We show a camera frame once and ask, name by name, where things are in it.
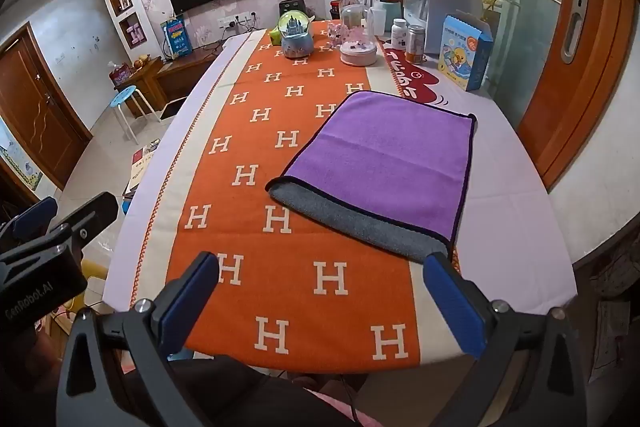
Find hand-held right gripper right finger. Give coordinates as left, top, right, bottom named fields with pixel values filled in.
left=422, top=252, right=588, bottom=427

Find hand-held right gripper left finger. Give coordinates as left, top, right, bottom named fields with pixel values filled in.
left=55, top=251, right=221, bottom=427

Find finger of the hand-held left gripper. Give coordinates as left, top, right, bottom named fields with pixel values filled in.
left=0, top=196, right=59, bottom=242
left=30, top=192, right=120, bottom=265

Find purple and grey towel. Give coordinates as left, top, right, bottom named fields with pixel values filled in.
left=266, top=91, right=477, bottom=264

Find papers on floor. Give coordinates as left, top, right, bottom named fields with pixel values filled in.
left=122, top=146, right=157, bottom=198

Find orange letter-print blanket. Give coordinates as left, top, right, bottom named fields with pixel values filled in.
left=127, top=21, right=461, bottom=360

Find brown wooden door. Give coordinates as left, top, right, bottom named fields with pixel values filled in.
left=0, top=24, right=93, bottom=190

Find lavender tablecloth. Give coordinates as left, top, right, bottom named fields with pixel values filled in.
left=102, top=19, right=577, bottom=358

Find blue round stool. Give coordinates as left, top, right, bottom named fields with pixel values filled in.
left=109, top=85, right=163, bottom=145

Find pink tissue box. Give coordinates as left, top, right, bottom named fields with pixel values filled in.
left=109, top=62, right=132, bottom=86

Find wooden television cabinet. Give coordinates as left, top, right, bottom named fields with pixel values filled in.
left=111, top=42, right=223, bottom=118

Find blue and yellow box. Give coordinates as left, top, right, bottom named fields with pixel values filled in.
left=161, top=18, right=193, bottom=59

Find red printed mat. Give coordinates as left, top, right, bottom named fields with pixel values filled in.
left=382, top=39, right=453, bottom=108

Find orange wooden sliding door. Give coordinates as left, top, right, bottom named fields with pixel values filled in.
left=517, top=0, right=640, bottom=188

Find blue cartoon carton box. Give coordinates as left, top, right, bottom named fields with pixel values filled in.
left=437, top=14, right=493, bottom=92

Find castle snow globe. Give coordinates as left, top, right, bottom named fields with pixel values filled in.
left=281, top=11, right=315, bottom=58

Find brown jar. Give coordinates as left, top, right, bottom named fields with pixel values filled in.
left=406, top=25, right=426, bottom=64

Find white pill bottle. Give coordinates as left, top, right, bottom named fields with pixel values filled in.
left=391, top=19, right=410, bottom=50

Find small black appliance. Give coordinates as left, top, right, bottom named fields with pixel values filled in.
left=278, top=0, right=308, bottom=28

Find glass dome with pink base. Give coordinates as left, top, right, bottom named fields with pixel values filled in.
left=339, top=4, right=378, bottom=66

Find pink flower ornament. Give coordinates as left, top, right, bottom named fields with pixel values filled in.
left=320, top=22, right=346, bottom=52

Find white plastic container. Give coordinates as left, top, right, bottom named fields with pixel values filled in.
left=370, top=0, right=401, bottom=40

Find white cloth-covered appliance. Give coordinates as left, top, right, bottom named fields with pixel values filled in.
left=396, top=0, right=484, bottom=58

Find cartoon wall poster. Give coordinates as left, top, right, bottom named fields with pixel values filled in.
left=0, top=117, right=43, bottom=192

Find metal door handle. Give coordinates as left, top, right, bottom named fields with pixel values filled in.
left=561, top=0, right=588, bottom=64

